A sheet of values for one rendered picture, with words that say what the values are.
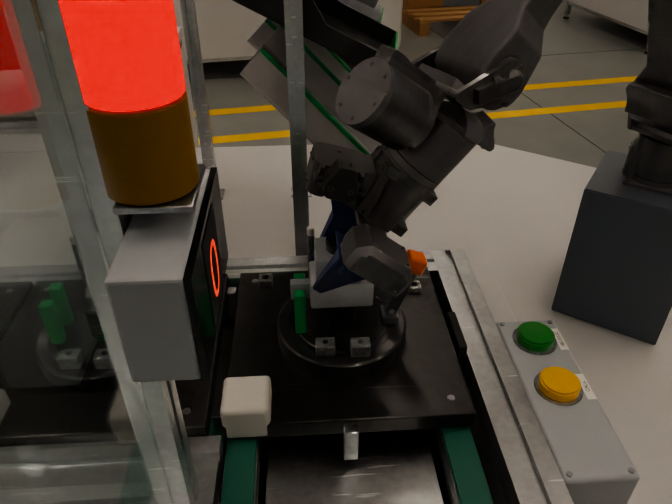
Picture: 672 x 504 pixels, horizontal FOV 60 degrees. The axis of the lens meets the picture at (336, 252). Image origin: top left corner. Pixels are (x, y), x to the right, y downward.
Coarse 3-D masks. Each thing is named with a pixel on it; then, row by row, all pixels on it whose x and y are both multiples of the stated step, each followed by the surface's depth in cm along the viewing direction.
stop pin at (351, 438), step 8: (344, 424) 55; (352, 424) 54; (344, 432) 54; (352, 432) 54; (344, 440) 54; (352, 440) 54; (344, 448) 55; (352, 448) 55; (344, 456) 56; (352, 456) 56
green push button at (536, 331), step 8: (520, 328) 65; (528, 328) 65; (536, 328) 65; (544, 328) 65; (520, 336) 64; (528, 336) 63; (536, 336) 63; (544, 336) 63; (552, 336) 63; (528, 344) 63; (536, 344) 63; (544, 344) 63; (552, 344) 63
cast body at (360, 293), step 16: (320, 240) 59; (320, 256) 56; (320, 272) 57; (304, 288) 60; (336, 288) 58; (352, 288) 58; (368, 288) 58; (320, 304) 59; (336, 304) 59; (352, 304) 59; (368, 304) 59
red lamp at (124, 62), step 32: (64, 0) 24; (96, 0) 24; (128, 0) 24; (160, 0) 25; (96, 32) 25; (128, 32) 25; (160, 32) 26; (96, 64) 25; (128, 64) 26; (160, 64) 26; (96, 96) 26; (128, 96) 26; (160, 96) 27
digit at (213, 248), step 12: (204, 240) 32; (216, 240) 36; (204, 252) 32; (216, 252) 36; (216, 264) 36; (216, 276) 36; (216, 288) 35; (216, 300) 35; (216, 312) 35; (216, 324) 35
